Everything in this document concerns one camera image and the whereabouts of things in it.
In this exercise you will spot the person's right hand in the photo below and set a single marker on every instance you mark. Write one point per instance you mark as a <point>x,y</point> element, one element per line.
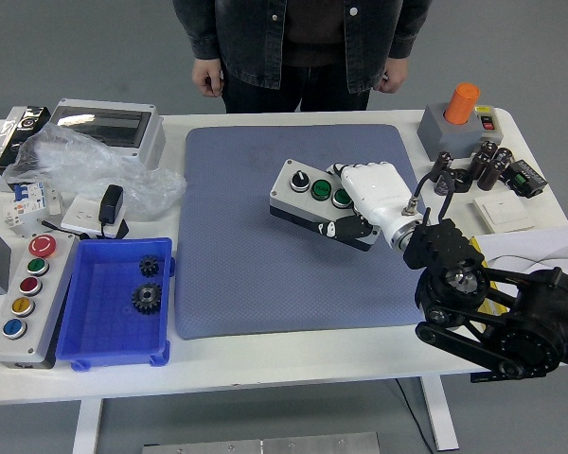
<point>207,78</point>

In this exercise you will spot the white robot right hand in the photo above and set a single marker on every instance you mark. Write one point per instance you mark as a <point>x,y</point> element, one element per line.
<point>378,189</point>

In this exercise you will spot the person's left hand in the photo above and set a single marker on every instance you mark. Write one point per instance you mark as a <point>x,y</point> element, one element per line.
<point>393,78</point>

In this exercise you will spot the four-button grey control box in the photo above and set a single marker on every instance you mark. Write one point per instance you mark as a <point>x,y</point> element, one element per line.
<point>293,201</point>

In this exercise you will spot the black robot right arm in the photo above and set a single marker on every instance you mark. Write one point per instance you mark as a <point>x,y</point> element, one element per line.
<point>530,326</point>

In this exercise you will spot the five-button grey control box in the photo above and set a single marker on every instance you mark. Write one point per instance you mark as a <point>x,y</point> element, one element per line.
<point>30,302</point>

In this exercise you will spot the orange cylinder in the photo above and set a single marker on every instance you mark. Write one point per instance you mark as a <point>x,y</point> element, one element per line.
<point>461,104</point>

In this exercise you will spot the grey square base block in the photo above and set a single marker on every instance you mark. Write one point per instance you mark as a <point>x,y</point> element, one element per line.
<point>447,137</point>

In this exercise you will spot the white distribution box clear lid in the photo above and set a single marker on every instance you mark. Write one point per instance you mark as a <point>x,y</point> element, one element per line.
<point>137,123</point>

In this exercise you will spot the person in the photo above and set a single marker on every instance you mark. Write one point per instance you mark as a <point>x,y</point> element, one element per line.
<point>312,38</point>

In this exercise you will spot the black module green terminal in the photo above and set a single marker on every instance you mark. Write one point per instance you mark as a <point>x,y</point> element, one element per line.
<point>525,179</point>

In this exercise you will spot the clear plastic bag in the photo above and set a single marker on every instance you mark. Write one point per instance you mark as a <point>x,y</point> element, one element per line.
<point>85,165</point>

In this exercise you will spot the grey-blue padded mat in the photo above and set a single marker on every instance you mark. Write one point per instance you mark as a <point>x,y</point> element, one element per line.
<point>265,293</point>

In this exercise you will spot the yellow and white carton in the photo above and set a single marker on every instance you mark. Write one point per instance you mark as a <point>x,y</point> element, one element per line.
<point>525,243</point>

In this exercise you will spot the black power adapter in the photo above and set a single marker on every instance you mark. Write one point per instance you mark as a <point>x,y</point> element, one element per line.
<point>111,203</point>

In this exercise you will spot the small black gear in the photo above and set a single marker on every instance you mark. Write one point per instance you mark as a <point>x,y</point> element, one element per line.
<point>148,267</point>

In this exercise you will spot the black table control panel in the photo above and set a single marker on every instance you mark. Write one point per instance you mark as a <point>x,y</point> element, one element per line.
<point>480,378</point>

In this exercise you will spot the white box glossy black top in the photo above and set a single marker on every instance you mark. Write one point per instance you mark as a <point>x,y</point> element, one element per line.
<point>0,142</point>

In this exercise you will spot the white circuit breaker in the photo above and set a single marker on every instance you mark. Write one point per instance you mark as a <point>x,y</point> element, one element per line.
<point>26,205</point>

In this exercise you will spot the large black gear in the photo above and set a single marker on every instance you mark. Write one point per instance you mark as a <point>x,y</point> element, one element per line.
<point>147,298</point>

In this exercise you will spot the white table leg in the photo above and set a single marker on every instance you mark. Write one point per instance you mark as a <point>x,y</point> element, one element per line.
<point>87,425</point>
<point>440,416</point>

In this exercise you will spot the blue plastic bin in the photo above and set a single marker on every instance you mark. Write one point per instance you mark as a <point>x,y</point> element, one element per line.
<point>104,331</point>

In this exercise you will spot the grey metal plate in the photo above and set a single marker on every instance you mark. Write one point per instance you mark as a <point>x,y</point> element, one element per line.
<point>265,444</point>

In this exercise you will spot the white wall switch plate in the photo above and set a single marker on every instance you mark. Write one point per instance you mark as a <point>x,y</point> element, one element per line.
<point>502,214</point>

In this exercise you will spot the white wall socket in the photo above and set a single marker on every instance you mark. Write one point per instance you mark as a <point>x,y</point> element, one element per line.
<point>80,215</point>

